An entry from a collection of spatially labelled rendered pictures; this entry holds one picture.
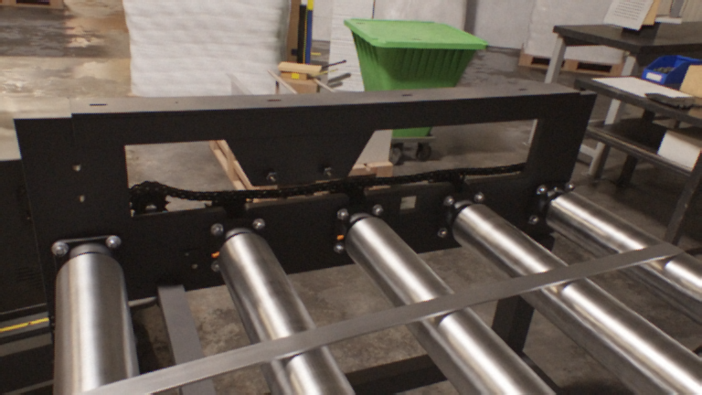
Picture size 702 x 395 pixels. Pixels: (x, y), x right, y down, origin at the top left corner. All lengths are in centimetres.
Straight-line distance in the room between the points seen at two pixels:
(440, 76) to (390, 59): 38
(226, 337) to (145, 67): 282
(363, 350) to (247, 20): 285
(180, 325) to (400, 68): 285
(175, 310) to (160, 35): 359
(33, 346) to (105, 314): 105
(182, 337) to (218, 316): 132
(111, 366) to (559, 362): 195
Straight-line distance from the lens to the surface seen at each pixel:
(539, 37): 794
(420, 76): 385
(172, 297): 126
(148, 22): 465
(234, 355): 90
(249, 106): 117
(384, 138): 327
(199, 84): 465
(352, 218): 134
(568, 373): 252
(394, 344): 239
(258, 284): 106
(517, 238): 134
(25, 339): 204
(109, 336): 98
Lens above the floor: 152
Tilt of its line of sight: 27 degrees down
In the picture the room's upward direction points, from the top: 5 degrees clockwise
